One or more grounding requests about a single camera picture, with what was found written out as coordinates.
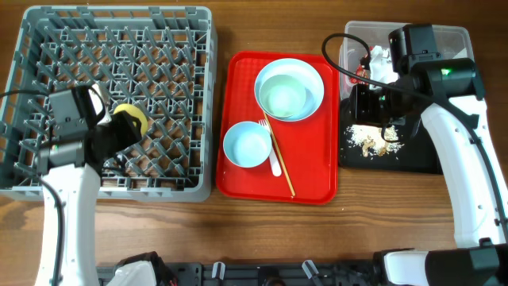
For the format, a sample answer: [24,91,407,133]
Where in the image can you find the yellow plastic cup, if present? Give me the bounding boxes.
[114,103,148,136]

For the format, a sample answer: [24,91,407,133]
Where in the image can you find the rice and food scraps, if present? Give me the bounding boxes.
[344,125,403,157]

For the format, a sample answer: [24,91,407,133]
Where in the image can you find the red snack wrapper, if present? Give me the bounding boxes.
[349,56,370,84]

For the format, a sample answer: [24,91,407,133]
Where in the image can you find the pale green bowl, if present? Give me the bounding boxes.
[259,75,306,118]

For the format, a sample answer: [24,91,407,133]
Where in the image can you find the white plastic fork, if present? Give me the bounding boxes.
[259,119,282,177]

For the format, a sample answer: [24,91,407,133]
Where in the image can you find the light blue bowl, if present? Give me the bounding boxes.
[222,121,272,168]

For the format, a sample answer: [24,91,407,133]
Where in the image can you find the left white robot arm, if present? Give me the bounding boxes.
[36,106,148,285]

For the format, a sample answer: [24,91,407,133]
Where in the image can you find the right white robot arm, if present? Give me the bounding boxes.
[351,25,507,285]

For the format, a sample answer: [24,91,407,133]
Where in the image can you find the clear plastic waste bin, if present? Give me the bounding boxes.
[339,21,475,100]

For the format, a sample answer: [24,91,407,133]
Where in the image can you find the black waste tray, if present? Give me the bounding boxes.
[339,99,442,175]

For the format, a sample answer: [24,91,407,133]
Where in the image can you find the grey plastic dishwasher rack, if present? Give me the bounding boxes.
[1,6,217,203]

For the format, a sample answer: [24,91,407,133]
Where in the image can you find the crumpled white tissue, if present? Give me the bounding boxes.
[369,45,398,83]

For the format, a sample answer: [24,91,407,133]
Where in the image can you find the light blue round plate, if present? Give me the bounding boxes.
[254,58,325,122]

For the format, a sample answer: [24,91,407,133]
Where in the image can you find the red plastic tray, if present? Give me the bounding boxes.
[215,51,339,204]

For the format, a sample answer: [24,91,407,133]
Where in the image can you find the wooden chopstick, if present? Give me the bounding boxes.
[263,111,296,199]

